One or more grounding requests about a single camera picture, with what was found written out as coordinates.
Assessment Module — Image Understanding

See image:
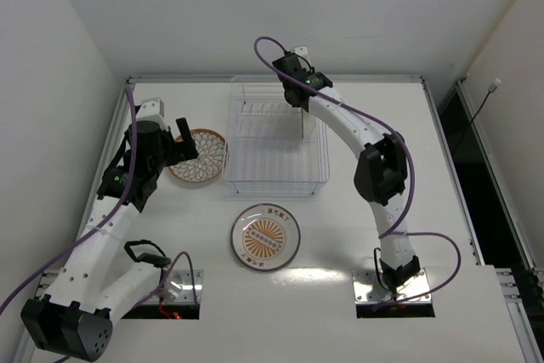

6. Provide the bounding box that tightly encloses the orange rimmed flower plate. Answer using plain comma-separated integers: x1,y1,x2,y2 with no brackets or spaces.
301,109,316,139

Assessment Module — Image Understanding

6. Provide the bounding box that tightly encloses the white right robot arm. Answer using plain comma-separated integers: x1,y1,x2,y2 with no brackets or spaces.
272,52,421,293

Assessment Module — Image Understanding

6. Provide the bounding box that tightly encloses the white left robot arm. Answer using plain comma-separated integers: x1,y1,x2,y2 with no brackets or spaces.
20,118,198,362

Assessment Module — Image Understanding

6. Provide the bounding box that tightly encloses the green rimmed sunburst plate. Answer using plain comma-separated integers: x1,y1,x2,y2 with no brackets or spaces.
229,203,302,273

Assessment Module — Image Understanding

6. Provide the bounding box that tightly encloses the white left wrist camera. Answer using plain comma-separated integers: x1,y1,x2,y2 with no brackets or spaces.
136,97,166,128

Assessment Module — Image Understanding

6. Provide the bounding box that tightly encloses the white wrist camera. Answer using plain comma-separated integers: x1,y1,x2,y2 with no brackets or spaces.
291,46,309,60
136,97,166,128

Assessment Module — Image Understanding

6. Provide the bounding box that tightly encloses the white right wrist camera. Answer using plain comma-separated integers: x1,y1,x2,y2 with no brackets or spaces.
291,46,309,60

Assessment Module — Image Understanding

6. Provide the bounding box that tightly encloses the white wire dish rack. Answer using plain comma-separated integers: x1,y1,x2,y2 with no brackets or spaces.
222,76,330,197

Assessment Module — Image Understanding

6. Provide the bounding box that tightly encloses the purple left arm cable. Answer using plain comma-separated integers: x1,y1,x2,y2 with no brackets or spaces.
0,84,201,317

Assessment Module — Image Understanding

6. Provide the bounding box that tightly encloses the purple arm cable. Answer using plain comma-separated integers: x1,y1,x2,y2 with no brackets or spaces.
253,36,463,311
0,84,201,317

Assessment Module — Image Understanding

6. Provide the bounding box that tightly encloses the aluminium table frame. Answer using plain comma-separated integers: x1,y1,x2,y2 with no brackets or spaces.
12,73,544,363

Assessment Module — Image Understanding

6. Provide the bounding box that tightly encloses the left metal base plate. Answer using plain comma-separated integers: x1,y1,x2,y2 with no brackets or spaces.
34,269,203,306

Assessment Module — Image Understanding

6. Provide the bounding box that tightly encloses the metal base plate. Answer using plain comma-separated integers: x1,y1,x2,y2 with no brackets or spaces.
34,269,203,306
351,268,435,307

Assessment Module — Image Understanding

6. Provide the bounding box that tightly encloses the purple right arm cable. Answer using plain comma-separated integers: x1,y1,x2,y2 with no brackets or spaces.
253,36,463,311

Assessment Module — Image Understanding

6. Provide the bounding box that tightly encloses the black wall cable white plug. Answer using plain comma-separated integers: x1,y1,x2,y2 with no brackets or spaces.
451,78,502,155

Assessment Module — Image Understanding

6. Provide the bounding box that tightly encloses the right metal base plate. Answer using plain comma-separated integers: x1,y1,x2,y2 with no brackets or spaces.
351,268,435,307

